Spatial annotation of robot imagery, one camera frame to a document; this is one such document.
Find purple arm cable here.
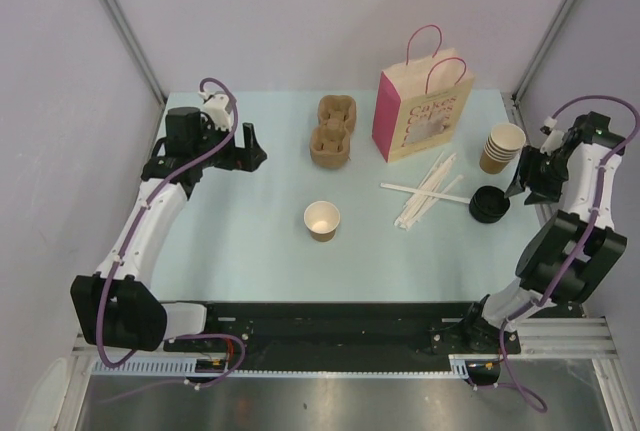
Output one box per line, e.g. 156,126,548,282
497,94,640,414
97,76,248,394

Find stack of black cup lids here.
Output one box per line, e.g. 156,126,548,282
468,185,510,224

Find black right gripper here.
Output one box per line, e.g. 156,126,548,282
505,145,571,205

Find stack of brown paper cups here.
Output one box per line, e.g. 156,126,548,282
479,123,526,174

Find left aluminium frame post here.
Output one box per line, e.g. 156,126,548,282
99,0,167,106

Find aluminium frame post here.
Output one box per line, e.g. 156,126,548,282
511,0,580,105
99,0,167,106

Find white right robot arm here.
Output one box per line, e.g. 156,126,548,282
461,112,627,352

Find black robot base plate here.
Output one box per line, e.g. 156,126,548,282
164,302,520,373

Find right aluminium frame post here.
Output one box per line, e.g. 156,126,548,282
511,0,580,105

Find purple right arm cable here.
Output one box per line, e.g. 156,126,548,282
497,94,640,414

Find single brown paper cup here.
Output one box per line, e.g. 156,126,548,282
303,201,341,242

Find brown pulp cup carrier stack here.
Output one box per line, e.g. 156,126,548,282
309,95,357,170

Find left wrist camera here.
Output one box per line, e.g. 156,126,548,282
199,91,234,131

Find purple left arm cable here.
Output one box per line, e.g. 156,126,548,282
97,76,248,394

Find white slotted cable duct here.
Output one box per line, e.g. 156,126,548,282
92,357,469,379

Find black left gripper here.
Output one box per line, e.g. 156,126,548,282
193,117,266,173

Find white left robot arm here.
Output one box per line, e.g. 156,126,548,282
70,94,267,351

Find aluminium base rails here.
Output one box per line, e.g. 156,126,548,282
518,318,617,359

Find pink kraft paper bag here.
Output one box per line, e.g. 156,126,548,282
372,24,475,163

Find pile of white wrapped straws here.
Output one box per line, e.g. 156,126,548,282
394,153,463,231

